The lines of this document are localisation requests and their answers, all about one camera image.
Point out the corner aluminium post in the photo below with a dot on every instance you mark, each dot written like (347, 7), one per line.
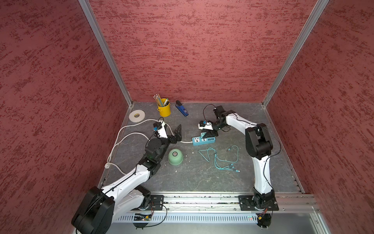
(301, 39)
(89, 14)

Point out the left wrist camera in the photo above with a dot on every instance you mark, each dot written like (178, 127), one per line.
(159, 130)

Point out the yellow pencil cup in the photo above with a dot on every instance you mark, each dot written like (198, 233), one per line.
(164, 109)

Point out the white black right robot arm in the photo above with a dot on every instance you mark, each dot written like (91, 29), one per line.
(258, 145)

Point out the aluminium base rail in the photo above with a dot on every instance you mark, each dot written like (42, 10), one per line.
(225, 208)

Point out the left corner aluminium post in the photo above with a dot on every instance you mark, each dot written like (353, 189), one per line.
(89, 14)

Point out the right corner aluminium post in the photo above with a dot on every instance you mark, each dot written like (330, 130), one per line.
(301, 39)

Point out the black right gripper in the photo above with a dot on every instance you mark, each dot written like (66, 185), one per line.
(211, 133)

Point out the blue black stapler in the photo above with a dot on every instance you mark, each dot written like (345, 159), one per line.
(181, 108)

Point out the teal power strip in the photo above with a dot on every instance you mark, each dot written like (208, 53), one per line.
(198, 140)

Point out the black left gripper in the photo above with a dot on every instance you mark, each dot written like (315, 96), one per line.
(178, 135)

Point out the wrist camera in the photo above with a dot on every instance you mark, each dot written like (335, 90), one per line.
(205, 125)
(159, 130)

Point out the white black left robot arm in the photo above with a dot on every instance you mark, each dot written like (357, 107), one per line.
(122, 184)

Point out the green meat grinder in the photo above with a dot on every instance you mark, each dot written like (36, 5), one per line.
(175, 157)

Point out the white tape roll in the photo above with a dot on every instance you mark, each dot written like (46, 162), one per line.
(137, 116)

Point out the colored pencils bundle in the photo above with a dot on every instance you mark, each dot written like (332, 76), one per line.
(158, 100)

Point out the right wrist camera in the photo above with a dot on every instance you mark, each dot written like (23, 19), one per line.
(205, 125)

